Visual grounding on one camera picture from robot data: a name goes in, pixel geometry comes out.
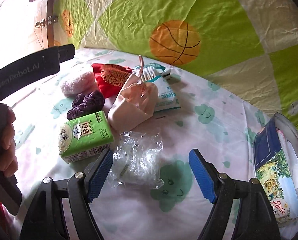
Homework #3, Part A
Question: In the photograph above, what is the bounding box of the green tissue pack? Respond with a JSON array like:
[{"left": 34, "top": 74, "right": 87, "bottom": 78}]
[{"left": 59, "top": 111, "right": 114, "bottom": 164}]

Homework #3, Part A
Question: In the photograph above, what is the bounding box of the white gauze bandage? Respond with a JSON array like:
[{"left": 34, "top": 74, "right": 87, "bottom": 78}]
[{"left": 107, "top": 129, "right": 164, "bottom": 189}]

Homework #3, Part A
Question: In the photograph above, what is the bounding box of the purple scrunchie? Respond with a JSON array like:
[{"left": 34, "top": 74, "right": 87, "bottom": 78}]
[{"left": 67, "top": 90, "right": 105, "bottom": 120}]

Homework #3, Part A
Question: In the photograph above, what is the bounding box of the pink fabric pouch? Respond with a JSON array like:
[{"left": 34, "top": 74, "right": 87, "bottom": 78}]
[{"left": 108, "top": 55, "right": 158, "bottom": 133}]

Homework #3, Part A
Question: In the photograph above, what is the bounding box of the red embroidered drawstring pouch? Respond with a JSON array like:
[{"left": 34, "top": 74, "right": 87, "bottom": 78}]
[{"left": 92, "top": 63, "right": 132, "bottom": 99}]

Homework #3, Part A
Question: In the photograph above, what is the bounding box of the cotton swab packet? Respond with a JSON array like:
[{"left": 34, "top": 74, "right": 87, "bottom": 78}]
[{"left": 140, "top": 62, "right": 180, "bottom": 112}]

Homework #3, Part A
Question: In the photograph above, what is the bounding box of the white pink-edged cloth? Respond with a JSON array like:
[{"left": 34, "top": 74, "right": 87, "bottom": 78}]
[{"left": 276, "top": 129, "right": 298, "bottom": 195}]

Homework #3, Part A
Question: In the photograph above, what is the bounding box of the person's left hand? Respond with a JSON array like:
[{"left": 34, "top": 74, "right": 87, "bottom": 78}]
[{"left": 0, "top": 106, "right": 18, "bottom": 177}]

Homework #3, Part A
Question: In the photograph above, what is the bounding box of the round cookie tin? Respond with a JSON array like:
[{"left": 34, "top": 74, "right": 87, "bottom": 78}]
[{"left": 253, "top": 113, "right": 298, "bottom": 227}]

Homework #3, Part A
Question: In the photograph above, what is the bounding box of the wooden door with latch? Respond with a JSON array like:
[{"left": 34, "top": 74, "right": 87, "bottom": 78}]
[{"left": 0, "top": 0, "right": 48, "bottom": 68}]

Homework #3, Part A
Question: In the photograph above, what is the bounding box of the sports print hanging sheet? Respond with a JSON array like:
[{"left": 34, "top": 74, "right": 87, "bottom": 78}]
[{"left": 53, "top": 0, "right": 298, "bottom": 128}]

